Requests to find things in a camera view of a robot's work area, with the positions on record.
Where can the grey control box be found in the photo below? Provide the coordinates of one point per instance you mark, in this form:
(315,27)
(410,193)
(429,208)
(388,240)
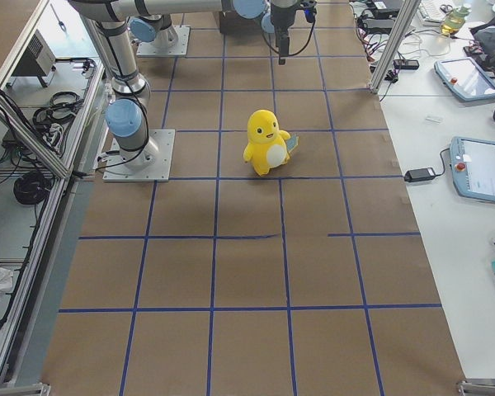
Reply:
(37,61)

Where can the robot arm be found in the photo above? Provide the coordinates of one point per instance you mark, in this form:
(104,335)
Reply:
(138,152)
(189,6)

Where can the blue teach pendant far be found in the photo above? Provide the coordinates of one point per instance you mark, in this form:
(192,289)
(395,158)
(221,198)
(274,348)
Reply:
(465,79)

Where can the yellow plush toy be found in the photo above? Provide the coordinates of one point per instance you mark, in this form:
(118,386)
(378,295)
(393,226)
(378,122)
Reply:
(268,146)

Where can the aluminium frame post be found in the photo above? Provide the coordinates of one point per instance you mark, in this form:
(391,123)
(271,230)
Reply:
(400,28)

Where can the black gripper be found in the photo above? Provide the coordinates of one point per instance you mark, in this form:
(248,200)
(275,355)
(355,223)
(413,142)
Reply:
(280,17)

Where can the yellow liquid bottle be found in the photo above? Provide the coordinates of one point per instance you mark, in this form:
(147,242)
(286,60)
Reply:
(454,20)

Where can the blue teach pendant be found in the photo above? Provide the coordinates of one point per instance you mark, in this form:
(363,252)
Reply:
(465,79)
(473,168)

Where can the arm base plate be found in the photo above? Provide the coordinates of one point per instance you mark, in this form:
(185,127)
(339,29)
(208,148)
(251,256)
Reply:
(152,164)
(170,42)

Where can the blue teach pendant near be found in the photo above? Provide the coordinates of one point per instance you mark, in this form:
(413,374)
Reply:
(473,168)

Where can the black power adapter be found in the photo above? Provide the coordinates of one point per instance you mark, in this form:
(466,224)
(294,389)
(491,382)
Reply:
(419,175)

